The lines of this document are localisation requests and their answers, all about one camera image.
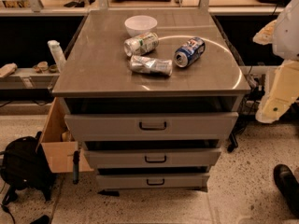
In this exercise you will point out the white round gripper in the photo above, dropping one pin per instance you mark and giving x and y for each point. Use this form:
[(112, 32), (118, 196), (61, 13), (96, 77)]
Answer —
[(287, 32)]

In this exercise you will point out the grey drawer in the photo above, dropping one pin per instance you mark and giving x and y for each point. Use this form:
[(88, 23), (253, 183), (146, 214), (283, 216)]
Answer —
[(148, 127), (152, 154), (153, 178)]

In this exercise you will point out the grey top drawer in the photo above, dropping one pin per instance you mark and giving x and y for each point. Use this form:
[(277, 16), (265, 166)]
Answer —
[(148, 127)]

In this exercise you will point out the grey drawer cabinet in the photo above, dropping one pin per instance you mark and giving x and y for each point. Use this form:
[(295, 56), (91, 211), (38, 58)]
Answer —
[(97, 80)]

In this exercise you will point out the grey bottom drawer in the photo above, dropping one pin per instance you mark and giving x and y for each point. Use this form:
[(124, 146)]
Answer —
[(153, 178)]

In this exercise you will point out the blue pepsi can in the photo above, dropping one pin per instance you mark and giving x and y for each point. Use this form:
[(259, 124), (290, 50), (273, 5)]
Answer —
[(189, 52)]

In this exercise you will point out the black shoe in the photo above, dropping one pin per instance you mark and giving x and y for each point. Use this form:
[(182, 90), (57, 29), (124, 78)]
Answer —
[(288, 186)]

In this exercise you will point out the silver green crushed can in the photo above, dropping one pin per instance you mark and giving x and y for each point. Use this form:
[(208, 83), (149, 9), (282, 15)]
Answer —
[(141, 44)]

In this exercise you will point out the white bowl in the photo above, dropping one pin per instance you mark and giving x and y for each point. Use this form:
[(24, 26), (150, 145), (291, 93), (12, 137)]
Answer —
[(140, 24)]

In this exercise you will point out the brown cardboard box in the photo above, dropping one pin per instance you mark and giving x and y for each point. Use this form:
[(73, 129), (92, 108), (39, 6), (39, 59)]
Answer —
[(59, 145)]

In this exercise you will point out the grey low shelf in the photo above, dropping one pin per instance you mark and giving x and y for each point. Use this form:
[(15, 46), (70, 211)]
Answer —
[(28, 78)]

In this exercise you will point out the black backpack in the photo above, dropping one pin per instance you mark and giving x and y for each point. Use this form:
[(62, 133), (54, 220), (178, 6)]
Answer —
[(25, 166)]

